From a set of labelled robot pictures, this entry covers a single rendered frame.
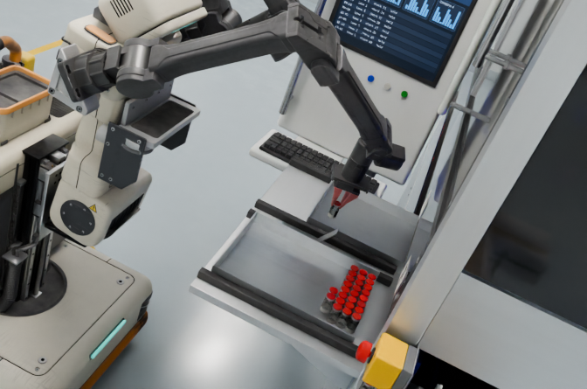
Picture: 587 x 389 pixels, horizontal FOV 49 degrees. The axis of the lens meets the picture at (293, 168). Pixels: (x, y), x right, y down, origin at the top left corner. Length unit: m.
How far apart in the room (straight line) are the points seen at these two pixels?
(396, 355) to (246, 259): 0.46
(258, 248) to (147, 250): 1.32
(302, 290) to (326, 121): 0.88
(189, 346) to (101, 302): 0.47
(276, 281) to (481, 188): 0.58
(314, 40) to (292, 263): 0.59
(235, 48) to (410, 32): 0.95
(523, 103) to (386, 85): 1.12
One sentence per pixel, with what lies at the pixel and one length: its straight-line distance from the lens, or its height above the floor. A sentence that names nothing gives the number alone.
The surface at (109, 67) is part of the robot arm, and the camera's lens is 1.36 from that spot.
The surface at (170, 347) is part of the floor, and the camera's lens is 2.49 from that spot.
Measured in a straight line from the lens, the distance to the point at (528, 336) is 1.26.
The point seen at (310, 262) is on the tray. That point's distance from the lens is 1.59.
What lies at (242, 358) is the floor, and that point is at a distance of 2.53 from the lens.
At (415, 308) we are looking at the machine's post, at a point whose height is 1.10.
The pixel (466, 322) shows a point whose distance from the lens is 1.25.
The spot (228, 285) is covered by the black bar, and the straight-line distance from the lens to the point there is 1.41.
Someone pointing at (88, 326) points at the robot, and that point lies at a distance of 2.11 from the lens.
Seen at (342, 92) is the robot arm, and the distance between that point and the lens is 1.34.
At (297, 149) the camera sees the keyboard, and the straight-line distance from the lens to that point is 2.16.
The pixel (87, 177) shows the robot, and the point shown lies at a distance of 1.69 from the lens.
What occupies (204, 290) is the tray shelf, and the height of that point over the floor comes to 0.88.
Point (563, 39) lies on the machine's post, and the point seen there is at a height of 1.64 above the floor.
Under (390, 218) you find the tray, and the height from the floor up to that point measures 0.88.
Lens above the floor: 1.82
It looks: 29 degrees down
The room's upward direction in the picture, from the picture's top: 21 degrees clockwise
